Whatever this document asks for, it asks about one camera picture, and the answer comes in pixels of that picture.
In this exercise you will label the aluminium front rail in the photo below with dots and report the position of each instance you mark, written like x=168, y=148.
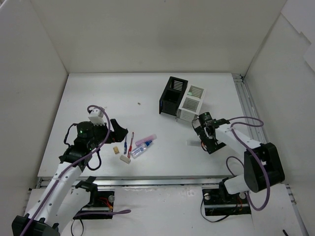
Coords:
x=158, y=181

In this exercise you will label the white eraser block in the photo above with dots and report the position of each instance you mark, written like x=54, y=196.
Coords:
x=125, y=159

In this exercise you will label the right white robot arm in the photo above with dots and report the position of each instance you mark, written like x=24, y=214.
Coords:
x=262, y=165

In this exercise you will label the black slotted container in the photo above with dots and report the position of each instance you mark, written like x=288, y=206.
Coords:
x=172, y=96

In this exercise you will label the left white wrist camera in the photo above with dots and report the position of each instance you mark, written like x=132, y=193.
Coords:
x=96, y=117

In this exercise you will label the orange highlighter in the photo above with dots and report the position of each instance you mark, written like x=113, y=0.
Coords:
x=193, y=143

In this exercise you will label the aluminium right rail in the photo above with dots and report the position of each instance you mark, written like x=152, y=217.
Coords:
x=248, y=106

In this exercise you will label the clear bottle blue cap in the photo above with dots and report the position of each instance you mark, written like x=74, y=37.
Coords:
x=140, y=149

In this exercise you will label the white slotted container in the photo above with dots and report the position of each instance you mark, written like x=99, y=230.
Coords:
x=190, y=106

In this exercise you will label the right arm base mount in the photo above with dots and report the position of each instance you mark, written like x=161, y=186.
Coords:
x=214, y=208

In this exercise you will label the aluminium rail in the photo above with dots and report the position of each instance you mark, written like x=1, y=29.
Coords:
x=158, y=181
x=248, y=106

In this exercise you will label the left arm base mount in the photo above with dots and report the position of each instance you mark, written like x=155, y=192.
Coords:
x=99, y=205

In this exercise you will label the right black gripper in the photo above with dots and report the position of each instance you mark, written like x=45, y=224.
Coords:
x=209, y=144

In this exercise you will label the red pen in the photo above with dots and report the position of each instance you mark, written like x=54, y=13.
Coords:
x=130, y=146

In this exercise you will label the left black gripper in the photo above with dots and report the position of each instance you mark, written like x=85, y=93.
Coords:
x=111, y=132

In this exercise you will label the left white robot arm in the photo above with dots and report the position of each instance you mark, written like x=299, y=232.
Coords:
x=63, y=198

